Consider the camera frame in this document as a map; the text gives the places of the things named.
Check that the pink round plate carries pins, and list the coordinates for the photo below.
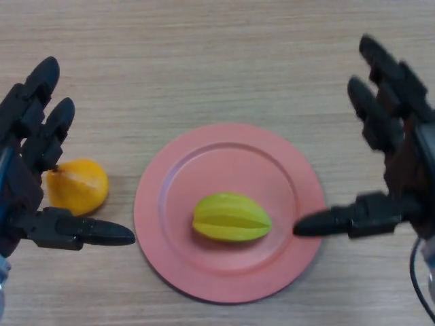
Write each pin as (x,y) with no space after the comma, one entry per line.
(231,271)

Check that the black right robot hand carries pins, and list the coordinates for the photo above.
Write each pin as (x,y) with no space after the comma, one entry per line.
(408,163)

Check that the yellow-green starfruit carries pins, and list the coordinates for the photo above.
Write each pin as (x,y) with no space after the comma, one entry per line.
(232,217)

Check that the orange-yellow pear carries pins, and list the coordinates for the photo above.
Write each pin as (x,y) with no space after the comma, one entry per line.
(79,190)

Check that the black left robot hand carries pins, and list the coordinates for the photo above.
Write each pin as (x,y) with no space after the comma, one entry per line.
(20,142)

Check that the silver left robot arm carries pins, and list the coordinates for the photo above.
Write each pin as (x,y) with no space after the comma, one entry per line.
(2,282)

